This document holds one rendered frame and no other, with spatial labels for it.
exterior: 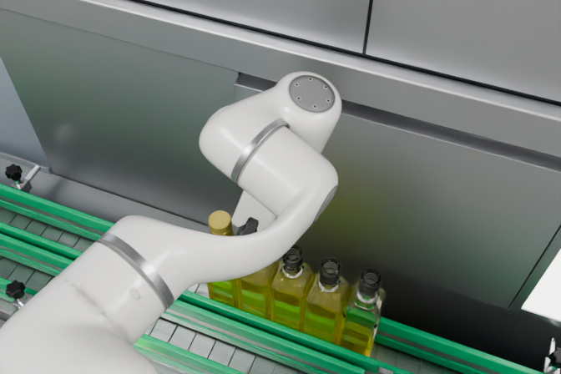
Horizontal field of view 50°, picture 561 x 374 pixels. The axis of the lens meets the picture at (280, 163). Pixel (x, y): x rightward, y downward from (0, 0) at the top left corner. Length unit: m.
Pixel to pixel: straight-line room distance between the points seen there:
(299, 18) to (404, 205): 0.32
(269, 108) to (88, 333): 0.27
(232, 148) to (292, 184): 0.07
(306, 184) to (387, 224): 0.42
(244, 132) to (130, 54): 0.42
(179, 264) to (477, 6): 0.42
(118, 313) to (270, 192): 0.17
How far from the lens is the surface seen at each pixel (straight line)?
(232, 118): 0.57
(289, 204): 0.55
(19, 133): 1.69
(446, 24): 0.72
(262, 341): 1.02
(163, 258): 0.50
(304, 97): 0.61
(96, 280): 0.50
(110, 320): 0.49
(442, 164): 0.82
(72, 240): 1.26
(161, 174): 1.16
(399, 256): 1.02
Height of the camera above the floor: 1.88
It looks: 50 degrees down
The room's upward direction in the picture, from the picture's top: straight up
